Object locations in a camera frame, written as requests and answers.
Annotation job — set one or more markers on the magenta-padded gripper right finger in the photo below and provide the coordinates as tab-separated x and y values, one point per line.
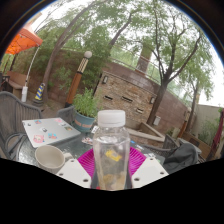
148	170

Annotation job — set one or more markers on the grey wall box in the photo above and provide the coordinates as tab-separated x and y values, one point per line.
156	120

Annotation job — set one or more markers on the yellow blue striped cone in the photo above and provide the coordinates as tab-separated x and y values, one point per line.
40	92

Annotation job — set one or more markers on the black laptop with stickers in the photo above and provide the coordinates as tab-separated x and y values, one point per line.
150	151

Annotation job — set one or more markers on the clear plastic bottle white cap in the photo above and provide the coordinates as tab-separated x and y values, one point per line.
111	143

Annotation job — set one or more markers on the white booklet with stickers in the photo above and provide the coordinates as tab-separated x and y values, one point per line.
94	129

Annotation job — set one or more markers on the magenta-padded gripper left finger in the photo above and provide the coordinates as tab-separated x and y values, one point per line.
75	171

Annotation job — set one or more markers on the maroon closed umbrella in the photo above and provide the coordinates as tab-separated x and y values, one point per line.
218	133

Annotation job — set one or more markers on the pale leaning trunk tree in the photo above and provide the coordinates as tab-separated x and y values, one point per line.
58	46

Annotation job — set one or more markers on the colourful sticker sheet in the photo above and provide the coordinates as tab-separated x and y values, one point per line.
87	140

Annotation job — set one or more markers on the brown lamp post with globe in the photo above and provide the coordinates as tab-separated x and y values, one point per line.
76	83

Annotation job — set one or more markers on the dark forked trunk tree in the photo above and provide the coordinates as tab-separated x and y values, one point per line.
160	96

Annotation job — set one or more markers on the green plant in blue pot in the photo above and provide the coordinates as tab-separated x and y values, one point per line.
85	103

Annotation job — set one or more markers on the wooden bench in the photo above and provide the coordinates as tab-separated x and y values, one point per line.
16	81

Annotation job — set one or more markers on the beige ribbed mug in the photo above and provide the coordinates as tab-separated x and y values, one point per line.
50	156

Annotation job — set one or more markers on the orange canopy on white pole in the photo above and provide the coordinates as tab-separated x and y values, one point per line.
23	41

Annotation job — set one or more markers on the silver laptop with stickers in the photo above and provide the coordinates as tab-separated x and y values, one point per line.
50	131

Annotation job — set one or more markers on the black wall lamp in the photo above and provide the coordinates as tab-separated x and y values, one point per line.
152	100
105	80

